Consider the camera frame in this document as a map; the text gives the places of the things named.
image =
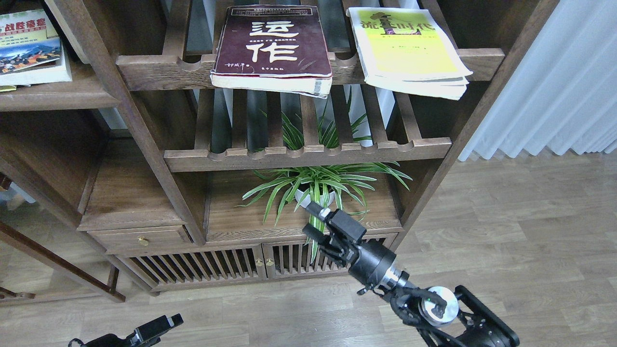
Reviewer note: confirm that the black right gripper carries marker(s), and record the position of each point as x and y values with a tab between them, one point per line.
370	262

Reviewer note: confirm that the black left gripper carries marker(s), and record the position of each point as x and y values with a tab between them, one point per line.
148	333

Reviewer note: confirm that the yellow green book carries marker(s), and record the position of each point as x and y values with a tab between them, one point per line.
405	51

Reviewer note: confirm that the colourful 300 paperback book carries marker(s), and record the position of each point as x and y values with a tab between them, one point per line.
31	51

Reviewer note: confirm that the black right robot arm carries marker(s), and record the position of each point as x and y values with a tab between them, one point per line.
442	317

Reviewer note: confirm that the white plant pot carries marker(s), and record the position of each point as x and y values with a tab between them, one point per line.
303	196

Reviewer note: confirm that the green spider plant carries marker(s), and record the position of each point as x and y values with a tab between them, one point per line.
280	184

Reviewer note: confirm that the brass drawer knob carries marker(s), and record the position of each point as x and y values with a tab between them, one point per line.
142	241

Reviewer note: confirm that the dark wooden bookshelf unit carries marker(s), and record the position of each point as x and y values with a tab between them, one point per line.
136	146

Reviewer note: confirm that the dark red book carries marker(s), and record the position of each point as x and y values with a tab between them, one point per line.
273	48

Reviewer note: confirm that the white pleated curtain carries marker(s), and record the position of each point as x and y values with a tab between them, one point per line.
562	97

